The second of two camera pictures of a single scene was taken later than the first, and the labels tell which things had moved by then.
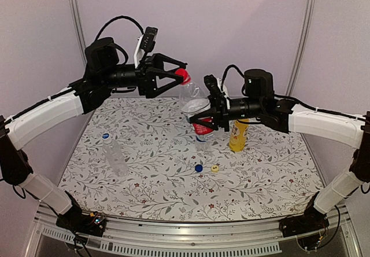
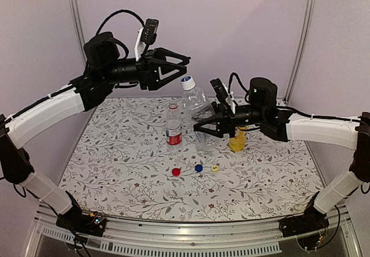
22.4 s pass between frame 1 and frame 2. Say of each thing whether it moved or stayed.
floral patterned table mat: stayed
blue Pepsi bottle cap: stayed
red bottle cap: moved
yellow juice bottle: stayed
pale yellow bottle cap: stayed
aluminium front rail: stayed
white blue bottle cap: moved
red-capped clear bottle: moved
